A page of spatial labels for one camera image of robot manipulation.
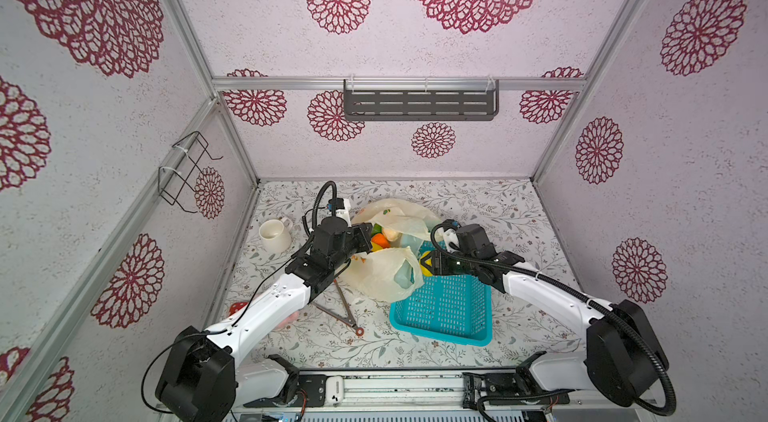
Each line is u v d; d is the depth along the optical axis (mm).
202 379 397
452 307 876
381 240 966
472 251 659
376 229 1001
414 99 931
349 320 834
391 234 968
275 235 980
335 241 597
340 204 706
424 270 803
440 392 748
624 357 416
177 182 756
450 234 777
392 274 744
